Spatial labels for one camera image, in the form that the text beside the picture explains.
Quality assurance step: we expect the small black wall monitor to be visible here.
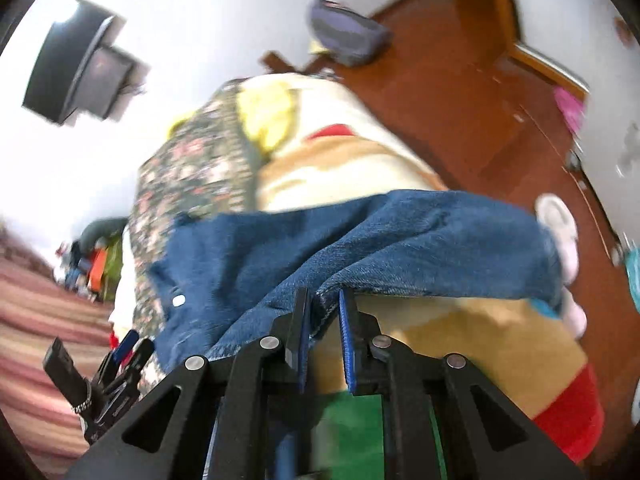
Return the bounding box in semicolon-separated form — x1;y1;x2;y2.
75;46;150;122

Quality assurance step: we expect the white cloth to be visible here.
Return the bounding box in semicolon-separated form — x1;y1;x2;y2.
108;226;136;340

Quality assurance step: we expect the dark floral bedspread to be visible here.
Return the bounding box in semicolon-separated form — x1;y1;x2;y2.
129;80;262;393

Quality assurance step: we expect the orange box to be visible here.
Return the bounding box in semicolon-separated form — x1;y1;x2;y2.
88;248;107;292

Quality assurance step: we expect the striped pink curtain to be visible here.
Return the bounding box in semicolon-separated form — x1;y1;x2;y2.
0;226;113;479

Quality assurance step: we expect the yellow cloth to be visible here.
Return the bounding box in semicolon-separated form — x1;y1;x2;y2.
165;79;298;162

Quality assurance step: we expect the wall-mounted black television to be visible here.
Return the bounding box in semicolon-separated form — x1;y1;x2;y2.
23;0;115;125

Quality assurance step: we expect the pink item by door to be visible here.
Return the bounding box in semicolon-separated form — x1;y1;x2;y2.
553;87;585;136

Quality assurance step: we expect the beige blanket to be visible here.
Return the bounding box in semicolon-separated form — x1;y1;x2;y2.
236;74;604;460

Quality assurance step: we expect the grey purple bag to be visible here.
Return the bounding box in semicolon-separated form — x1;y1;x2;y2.
308;0;392;67

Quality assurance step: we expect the white slipper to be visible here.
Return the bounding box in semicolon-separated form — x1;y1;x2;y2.
535;193;579;285

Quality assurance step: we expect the clutter pile on box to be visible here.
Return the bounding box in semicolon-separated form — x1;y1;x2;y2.
53;242;93;292

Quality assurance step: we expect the blue denim jacket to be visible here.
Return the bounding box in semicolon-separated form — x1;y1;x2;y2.
146;188;564;376

